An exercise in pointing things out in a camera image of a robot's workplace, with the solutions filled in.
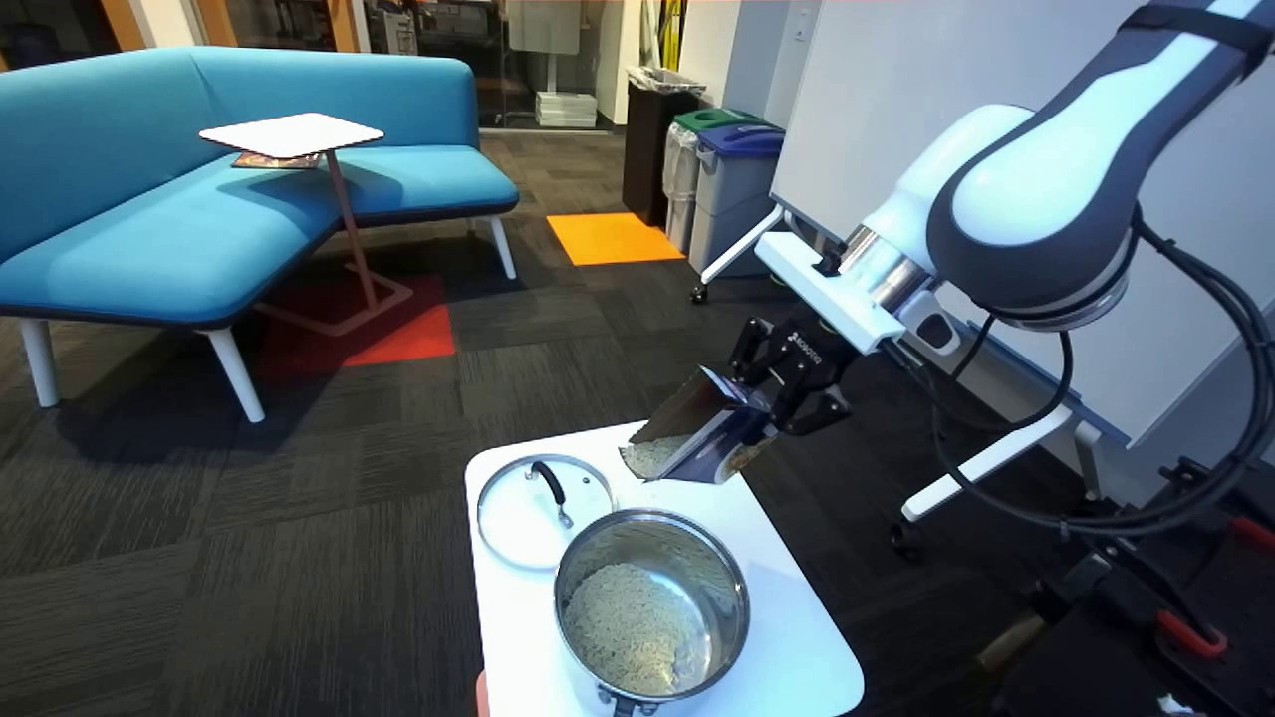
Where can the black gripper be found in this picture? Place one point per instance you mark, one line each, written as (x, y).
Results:
(811, 361)

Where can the glass pot lid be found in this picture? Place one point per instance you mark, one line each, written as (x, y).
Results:
(530, 525)

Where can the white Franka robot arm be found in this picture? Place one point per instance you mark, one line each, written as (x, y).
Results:
(1048, 183)

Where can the blue lid waste bin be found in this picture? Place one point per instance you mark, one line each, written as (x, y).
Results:
(736, 193)

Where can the green lid waste bin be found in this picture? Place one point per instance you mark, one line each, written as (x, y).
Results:
(680, 163)

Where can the white storage box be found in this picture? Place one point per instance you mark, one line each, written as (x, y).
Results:
(566, 109)

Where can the black waste bin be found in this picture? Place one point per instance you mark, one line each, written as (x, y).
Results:
(642, 145)

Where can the white grains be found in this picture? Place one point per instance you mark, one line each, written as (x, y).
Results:
(639, 622)

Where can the white rolling whiteboard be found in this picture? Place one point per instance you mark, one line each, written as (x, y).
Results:
(861, 105)

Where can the blue sofa white legs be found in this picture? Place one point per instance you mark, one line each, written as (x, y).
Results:
(161, 223)

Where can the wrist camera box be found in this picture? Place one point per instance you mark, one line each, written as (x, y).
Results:
(942, 331)

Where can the white side table orange frame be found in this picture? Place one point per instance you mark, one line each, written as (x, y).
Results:
(800, 639)
(291, 133)

